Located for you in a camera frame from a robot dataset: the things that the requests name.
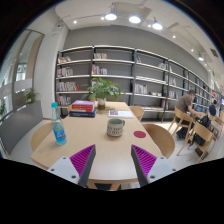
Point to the wooden chair with backpack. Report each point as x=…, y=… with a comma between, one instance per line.
x=203, y=149

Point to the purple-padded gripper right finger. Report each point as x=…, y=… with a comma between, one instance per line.
x=150, y=168

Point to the seated man brown shirt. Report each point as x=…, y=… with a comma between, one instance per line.
x=184, y=104

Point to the blue-label water bottle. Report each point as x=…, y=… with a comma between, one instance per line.
x=57, y=125

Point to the dark blue thick book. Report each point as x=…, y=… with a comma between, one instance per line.
x=82, y=114

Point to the wooden chair near left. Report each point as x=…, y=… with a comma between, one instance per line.
x=39, y=135

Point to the wooden chair near right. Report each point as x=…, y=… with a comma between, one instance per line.
x=162, y=138

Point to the white open magazine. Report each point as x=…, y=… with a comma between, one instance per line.
x=120, y=114

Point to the red round coaster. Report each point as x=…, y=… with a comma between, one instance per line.
x=139, y=134

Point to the wooden chair under man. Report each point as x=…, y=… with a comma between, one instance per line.
x=182, y=120

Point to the grey patterned ceramic mug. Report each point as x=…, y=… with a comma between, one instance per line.
x=115, y=127

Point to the red book on stack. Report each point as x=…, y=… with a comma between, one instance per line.
x=86, y=106

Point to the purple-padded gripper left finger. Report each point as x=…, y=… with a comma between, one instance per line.
x=75, y=168

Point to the wooden chair far right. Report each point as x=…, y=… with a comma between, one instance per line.
x=138, y=111

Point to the black backpack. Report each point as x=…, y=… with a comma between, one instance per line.
x=202, y=133

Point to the small plant by window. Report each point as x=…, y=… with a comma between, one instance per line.
x=30, y=96

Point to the grey wall bookshelf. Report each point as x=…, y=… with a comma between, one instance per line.
x=146, y=79

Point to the green potted plant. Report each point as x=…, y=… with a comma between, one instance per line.
x=100, y=89

